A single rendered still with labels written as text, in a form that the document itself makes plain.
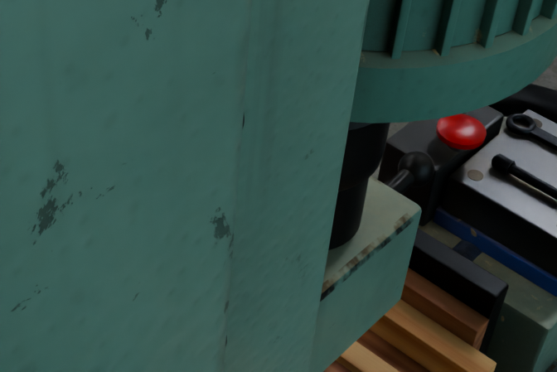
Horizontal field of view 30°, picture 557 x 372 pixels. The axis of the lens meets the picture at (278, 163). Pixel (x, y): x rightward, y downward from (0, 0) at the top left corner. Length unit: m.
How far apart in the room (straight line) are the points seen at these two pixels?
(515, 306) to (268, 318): 0.31
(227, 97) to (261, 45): 0.08
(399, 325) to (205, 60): 0.44
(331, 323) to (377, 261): 0.04
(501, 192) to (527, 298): 0.06
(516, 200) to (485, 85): 0.29
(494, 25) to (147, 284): 0.18
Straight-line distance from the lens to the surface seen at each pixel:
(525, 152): 0.67
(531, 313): 0.63
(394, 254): 0.51
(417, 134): 0.65
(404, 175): 0.56
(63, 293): 0.16
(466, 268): 0.59
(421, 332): 0.59
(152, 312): 0.19
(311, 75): 0.27
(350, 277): 0.47
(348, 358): 0.58
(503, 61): 0.35
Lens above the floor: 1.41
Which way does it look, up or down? 41 degrees down
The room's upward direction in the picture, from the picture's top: 6 degrees clockwise
